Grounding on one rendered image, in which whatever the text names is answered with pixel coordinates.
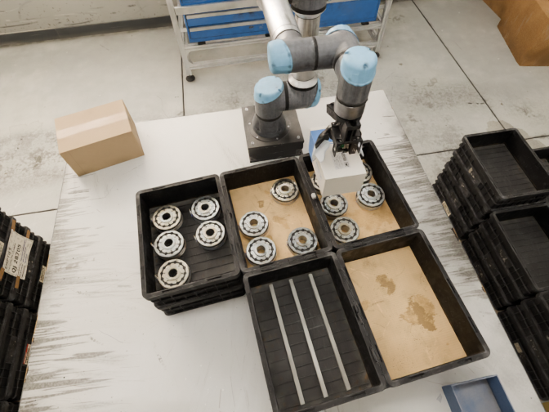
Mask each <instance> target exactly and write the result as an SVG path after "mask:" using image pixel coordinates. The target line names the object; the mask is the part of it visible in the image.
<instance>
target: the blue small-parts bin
mask: <svg viewBox="0 0 549 412"><path fill-rule="evenodd" d="M442 389H443V392H444V395H445V397H446V400H447V402H448V404H449V407H450V409H451V411H452V412H515V410H514V408H513V406H512V403H511V401H510V399H509V397H508V395H507V393H506V391H505V389H504V387H503V385H502V383H501V381H500V379H499V377H498V375H497V374H494V375H489V376H484V377H481V378H474V379H471V380H467V381H463V382H460V383H454V384H449V385H446V386H443V387H442Z"/></svg>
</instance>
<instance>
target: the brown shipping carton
mask: <svg viewBox="0 0 549 412"><path fill-rule="evenodd" d="M55 126H56V138H57V144H58V150H59V154H60V156H61V157H62V158H63V159H64V160H65V162H66V163H67V164H68V165H69V166H70V167H71V168H72V169H73V170H74V171H75V173H76V174H77V175H78V176H79V177H81V176H83V175H86V174H88V173H91V172H95V171H98V170H101V169H103V168H107V167H110V166H113V165H115V164H118V163H122V162H125V161H128V160H131V159H135V158H138V157H141V156H143V155H145V154H144V151H143V149H142V146H141V141H140V138H139V136H138V132H137V130H136V125H135V123H134V121H133V120H132V117H131V115H130V114H129V112H128V110H127V107H126V106H125V104H124V102H123V99H121V100H118V101H113V102H110V103H107V104H104V105H99V106H97V107H93V108H90V109H87V110H82V111H79V112H77V113H73V114H68V115H66V116H62V117H59V118H57V119H55Z"/></svg>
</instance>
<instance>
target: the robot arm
mask: <svg viewBox="0 0 549 412"><path fill-rule="evenodd" d="M256 1H257V5H258V6H259V7H260V8H261V9H262V10H263V14H264V17H265V20H266V24H267V28H268V30H269V33H270V38H271V41H270V42H268V45H267V56H268V63H269V68H270V72H271V73H272V74H289V76H288V81H282V80H281V79H280V78H278V77H277V78H276V77H275V76H267V77H264V78H262V79H260V80H259V81H258V83H257V84H256V85H255V87H254V100H255V112H256V113H255V114H254V117H253V119H252V129H253V131H254V132H255V133H256V134H257V135H258V136H260V137H265V138H273V137H277V136H279V135H281V134H282V133H283V132H284V130H285V128H286V120H285V117H284V116H283V111H285V110H299V109H309V108H311V107H315V106H317V105H318V104H319V100H320V97H321V83H320V80H319V79H318V78H317V75H316V74H315V70H322V69H334V71H335V74H336V75H337V78H338V85H337V94H336V97H335V102H331V103H330V104H327V105H326V113H327V114H328V115H330V116H331V117H332V118H333V119H334V120H335V122H331V124H330V125H328V126H327V127H326V129H325V130H324V131H322V132H321V133H320V134H319V136H318V138H317V140H316V142H315V147H314V149H313V152H312V161H314V160H315V159H316V158H317V159H318V161H319V162H320V163H322V162H323V161H324V159H325V152H326V150H327V149H328V148H329V146H330V141H328V140H329V138H330V139H331V140H333V150H332V152H333V156H334V157H335V156H336V153H338V152H342V153H347V152H348V153H349V155H351V154H355V152H356V150H357V152H358V154H359V155H360V153H361V154H362V156H363V157H364V153H363V151H362V143H363V138H362V137H361V136H362V132H361V131H360V128H361V123H360V120H361V118H362V115H363V113H364V109H365V106H366V103H367V101H368V95H369V92H370V89H371V86H372V83H373V79H374V77H375V74H376V67H377V55H376V53H375V52H374V51H370V48H368V47H362V46H360V44H359V40H358V38H357V36H356V35H355V33H354V31H353V30H352V29H351V28H350V27H349V26H348V25H336V26H334V27H333V28H331V29H330V30H329V31H328V32H327V33H326V35H320V36H319V22H320V15H321V14H322V13H323V12H324V11H325V9H326V6H327V2H330V1H332V0H256ZM290 4H291V6H290ZM293 11H294V12H295V16H294V15H293ZM334 148H335V150H334Z"/></svg>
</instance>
